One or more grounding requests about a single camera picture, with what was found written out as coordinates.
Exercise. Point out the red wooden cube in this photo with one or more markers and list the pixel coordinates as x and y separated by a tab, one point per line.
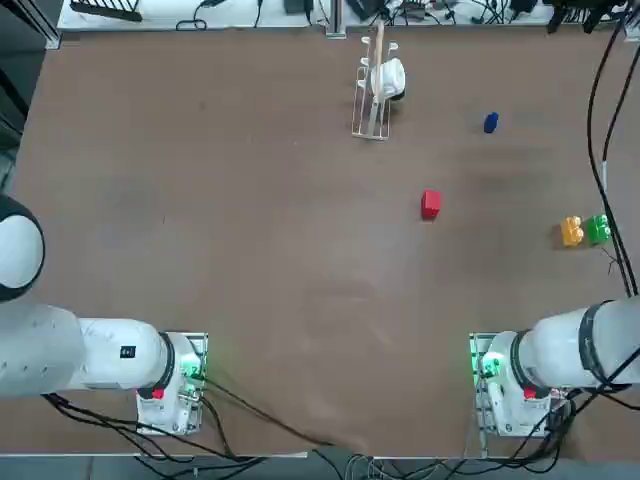
430	204

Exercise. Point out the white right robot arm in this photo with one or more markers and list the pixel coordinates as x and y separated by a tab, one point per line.
560	350

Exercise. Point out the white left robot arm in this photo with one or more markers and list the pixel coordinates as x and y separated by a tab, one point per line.
115	355

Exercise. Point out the blue wooden cube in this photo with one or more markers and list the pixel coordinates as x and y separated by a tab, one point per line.
492	122

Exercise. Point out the white ceramic cup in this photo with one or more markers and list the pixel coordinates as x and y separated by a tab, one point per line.
389	75

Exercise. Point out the wooden stick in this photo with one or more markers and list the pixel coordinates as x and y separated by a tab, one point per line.
380	50

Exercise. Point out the yellow toy brick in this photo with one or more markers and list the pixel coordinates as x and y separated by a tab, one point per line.
571	231

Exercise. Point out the green toy brick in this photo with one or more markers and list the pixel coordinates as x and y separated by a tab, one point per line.
597	229

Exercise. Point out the black slotted stand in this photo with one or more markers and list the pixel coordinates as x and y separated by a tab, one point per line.
107	9

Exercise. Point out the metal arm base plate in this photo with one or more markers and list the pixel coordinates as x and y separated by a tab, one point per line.
200	341
474	342

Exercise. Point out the aluminium profile post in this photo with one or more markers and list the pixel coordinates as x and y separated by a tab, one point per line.
336	20

